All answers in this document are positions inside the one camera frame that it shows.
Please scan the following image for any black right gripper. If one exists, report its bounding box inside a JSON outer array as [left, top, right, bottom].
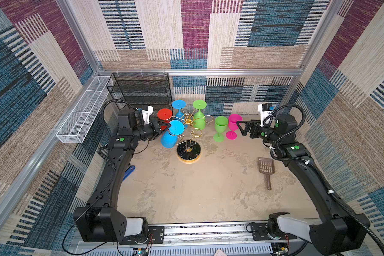
[[236, 118, 281, 146]]

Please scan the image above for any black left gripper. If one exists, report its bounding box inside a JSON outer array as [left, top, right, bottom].
[[132, 119, 170, 143]]

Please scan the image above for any blue wine glass front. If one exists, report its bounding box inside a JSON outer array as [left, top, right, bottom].
[[161, 120, 185, 148]]

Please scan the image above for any blue wine glass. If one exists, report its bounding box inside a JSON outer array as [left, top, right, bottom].
[[161, 120, 185, 148], [172, 100, 186, 124]]

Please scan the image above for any red wine glass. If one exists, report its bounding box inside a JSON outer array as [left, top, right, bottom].
[[157, 108, 172, 122]]

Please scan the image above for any pink wine glass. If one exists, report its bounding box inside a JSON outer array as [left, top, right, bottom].
[[226, 114, 242, 140]]

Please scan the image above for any green wine glass front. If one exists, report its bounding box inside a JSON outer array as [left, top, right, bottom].
[[213, 116, 228, 143]]

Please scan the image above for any green wine glass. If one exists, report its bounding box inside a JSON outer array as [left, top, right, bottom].
[[213, 116, 228, 143], [193, 100, 207, 130]]

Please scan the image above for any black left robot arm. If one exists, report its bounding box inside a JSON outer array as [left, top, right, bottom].
[[72, 102, 170, 246]]

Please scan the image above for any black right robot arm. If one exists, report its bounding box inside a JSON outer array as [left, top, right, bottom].
[[236, 104, 384, 256]]

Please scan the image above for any blue wine glass back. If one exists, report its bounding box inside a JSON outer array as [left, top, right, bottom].
[[172, 100, 186, 124]]

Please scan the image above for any black mesh shelf rack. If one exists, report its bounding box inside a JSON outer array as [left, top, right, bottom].
[[106, 73, 173, 117]]

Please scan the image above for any green wine glass back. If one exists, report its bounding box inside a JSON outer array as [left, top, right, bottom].
[[193, 100, 207, 130]]

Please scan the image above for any brown slotted scoop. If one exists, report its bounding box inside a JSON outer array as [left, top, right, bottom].
[[258, 157, 275, 191]]

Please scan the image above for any blue object at left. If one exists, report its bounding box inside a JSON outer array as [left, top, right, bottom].
[[122, 165, 135, 181]]

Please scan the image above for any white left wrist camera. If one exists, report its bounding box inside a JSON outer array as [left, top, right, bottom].
[[141, 105, 154, 124]]

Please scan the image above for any white wire mesh basket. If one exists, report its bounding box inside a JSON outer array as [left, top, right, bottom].
[[57, 76, 110, 144]]

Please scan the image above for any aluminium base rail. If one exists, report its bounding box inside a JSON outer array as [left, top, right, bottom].
[[67, 220, 343, 256]]

